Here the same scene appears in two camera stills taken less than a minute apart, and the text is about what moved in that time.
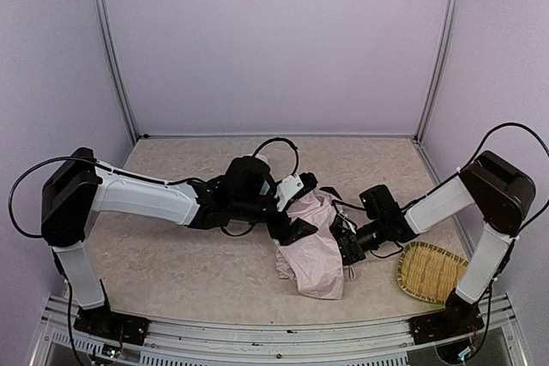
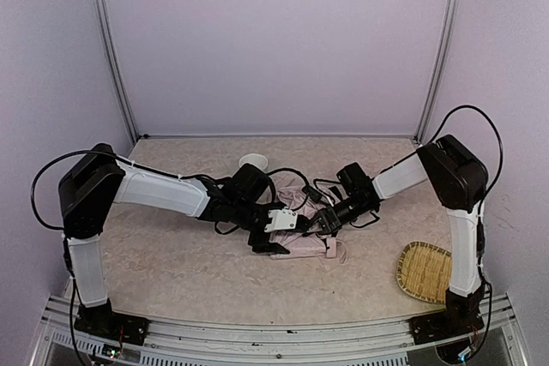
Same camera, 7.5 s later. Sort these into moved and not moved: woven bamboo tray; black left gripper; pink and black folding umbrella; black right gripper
Moved: black left gripper; black right gripper; pink and black folding umbrella
Not moved: woven bamboo tray
